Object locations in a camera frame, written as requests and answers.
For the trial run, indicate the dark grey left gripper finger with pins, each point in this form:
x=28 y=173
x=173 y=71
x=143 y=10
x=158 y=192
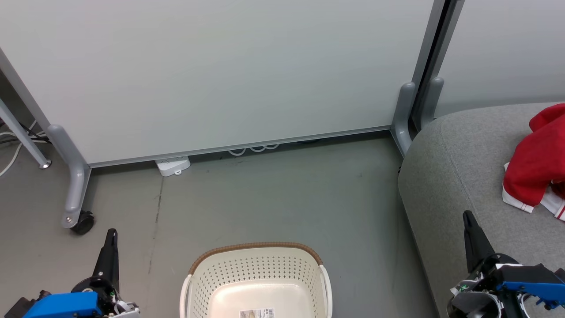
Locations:
x=108 y=256

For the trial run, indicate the right gripper body with green band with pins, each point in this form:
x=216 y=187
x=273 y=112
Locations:
x=476 y=291

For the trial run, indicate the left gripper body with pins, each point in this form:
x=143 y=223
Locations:
x=108 y=296

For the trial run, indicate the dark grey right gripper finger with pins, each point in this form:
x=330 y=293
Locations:
x=476 y=240

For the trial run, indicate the red garment with white trim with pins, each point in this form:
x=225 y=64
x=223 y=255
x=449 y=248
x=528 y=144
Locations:
x=534 y=163

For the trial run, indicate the cream perforated laundry basket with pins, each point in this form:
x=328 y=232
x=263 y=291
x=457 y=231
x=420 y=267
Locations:
x=256 y=274

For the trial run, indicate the paper label in basket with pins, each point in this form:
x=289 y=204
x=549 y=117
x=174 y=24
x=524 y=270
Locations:
x=257 y=313

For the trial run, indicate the black caster wheel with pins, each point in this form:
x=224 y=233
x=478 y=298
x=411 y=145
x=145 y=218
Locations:
x=83 y=222

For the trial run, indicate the grey fabric sofa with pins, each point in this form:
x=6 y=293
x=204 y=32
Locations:
x=454 y=176

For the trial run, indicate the white power strip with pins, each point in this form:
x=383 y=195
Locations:
x=172 y=166

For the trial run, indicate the grey metal table leg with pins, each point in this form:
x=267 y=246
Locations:
x=24 y=138

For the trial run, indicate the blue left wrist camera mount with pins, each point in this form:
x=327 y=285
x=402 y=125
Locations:
x=62 y=305

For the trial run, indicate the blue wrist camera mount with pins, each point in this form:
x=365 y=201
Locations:
x=529 y=278
x=62 y=305

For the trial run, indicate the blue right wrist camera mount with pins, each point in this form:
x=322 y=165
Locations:
x=529 y=278

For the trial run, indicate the dark grey left wrist camera box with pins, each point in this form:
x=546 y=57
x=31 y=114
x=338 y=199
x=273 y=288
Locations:
x=24 y=305

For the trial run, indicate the grey partition post with foot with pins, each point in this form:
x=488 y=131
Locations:
x=435 y=95
x=404 y=115
x=73 y=176

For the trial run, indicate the aluminium partition bottom rail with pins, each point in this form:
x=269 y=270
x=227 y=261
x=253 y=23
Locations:
x=238 y=148

